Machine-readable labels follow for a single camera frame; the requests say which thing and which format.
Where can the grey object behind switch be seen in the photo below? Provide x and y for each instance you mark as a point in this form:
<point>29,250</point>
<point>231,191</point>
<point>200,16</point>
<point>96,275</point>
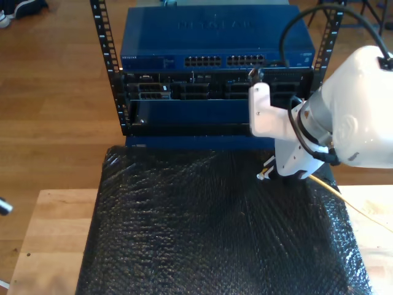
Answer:
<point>170,2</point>

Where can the black bubble wrap mat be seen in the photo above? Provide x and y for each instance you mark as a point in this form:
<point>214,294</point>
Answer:
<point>199,230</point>

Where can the blue network switch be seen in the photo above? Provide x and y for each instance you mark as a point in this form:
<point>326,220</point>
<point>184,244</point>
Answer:
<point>215,30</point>

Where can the white shoe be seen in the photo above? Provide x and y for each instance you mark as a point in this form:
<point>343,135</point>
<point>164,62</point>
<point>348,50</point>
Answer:
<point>3,20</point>

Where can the black perforated rack post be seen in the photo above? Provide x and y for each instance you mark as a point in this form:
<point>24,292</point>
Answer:
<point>330,33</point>
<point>104,30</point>

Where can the dark sneaker white sole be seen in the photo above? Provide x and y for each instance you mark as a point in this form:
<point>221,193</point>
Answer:
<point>33,6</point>

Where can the black rack server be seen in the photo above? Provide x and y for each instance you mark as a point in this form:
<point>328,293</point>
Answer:
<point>199,89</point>

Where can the blue rack base panel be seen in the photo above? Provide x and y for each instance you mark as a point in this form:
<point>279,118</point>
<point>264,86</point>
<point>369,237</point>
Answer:
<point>199,142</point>

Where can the small white plastic piece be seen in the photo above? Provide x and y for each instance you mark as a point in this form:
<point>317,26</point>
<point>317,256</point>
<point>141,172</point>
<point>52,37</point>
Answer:
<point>3,284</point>

